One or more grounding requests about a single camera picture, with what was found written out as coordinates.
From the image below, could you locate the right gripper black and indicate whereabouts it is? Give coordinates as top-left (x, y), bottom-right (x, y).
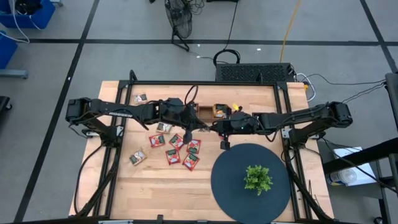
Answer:
top-left (212, 111), bottom-right (261, 135)

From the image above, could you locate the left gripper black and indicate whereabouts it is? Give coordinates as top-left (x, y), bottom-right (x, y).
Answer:
top-left (167, 98), bottom-right (208, 132)

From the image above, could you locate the wooden three-compartment tea box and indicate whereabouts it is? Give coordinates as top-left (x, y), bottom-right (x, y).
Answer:
top-left (192, 103), bottom-right (233, 124)

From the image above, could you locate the orange tea packet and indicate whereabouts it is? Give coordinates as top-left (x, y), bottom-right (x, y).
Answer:
top-left (213, 103), bottom-right (231, 119)

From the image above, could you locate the red tea packet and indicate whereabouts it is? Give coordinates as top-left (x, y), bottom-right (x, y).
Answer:
top-left (186, 138), bottom-right (202, 155)
top-left (149, 133), bottom-right (166, 148)
top-left (169, 133), bottom-right (187, 151)
top-left (182, 152), bottom-right (201, 172)
top-left (165, 148), bottom-right (182, 166)

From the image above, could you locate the black perforated computer tower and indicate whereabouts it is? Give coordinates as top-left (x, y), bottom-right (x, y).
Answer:
top-left (215, 62), bottom-right (295, 83)

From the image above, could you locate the small green artificial plant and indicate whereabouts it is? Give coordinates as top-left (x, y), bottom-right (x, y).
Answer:
top-left (243, 164), bottom-right (274, 196)

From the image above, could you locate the round dark blue placemat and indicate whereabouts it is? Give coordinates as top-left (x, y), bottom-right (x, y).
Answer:
top-left (210, 142), bottom-right (292, 224)

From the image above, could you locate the black floor fan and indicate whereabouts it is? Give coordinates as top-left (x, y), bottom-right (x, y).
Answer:
top-left (164, 0), bottom-right (193, 53)

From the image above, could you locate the white wipes canister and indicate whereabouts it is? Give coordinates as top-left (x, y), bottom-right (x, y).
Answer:
top-left (325, 167), bottom-right (358, 187)

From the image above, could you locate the black metal shelf stand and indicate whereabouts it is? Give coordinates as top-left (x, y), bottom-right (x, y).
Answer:
top-left (322, 72), bottom-right (398, 224)

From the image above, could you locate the white box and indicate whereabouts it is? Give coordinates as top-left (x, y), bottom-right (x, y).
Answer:
top-left (332, 146), bottom-right (377, 187)

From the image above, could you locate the grey cart base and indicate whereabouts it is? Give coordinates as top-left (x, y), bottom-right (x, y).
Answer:
top-left (0, 68), bottom-right (29, 80)

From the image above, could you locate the large blue bin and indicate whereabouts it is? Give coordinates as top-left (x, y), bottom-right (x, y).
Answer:
top-left (0, 0), bottom-right (56, 29)

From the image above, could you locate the black cart wheel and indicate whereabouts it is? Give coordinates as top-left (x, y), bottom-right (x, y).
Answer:
top-left (0, 95), bottom-right (13, 112)

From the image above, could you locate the blue cart bin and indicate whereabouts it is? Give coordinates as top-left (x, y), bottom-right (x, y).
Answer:
top-left (0, 30), bottom-right (19, 70)

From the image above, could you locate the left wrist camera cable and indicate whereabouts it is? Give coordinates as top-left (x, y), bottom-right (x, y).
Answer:
top-left (184, 84), bottom-right (200, 106)

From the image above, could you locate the black metal table frame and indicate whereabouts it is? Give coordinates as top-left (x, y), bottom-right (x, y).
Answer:
top-left (70, 70), bottom-right (335, 223)

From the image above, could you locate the black coiled floor cable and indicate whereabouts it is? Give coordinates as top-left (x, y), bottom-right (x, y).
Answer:
top-left (213, 0), bottom-right (242, 67)

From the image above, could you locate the white power cable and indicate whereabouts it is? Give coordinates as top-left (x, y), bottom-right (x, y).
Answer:
top-left (295, 73), bottom-right (317, 103)

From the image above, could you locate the yellow hanging cable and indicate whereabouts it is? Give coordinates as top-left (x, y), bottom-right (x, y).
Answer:
top-left (279, 0), bottom-right (302, 63)

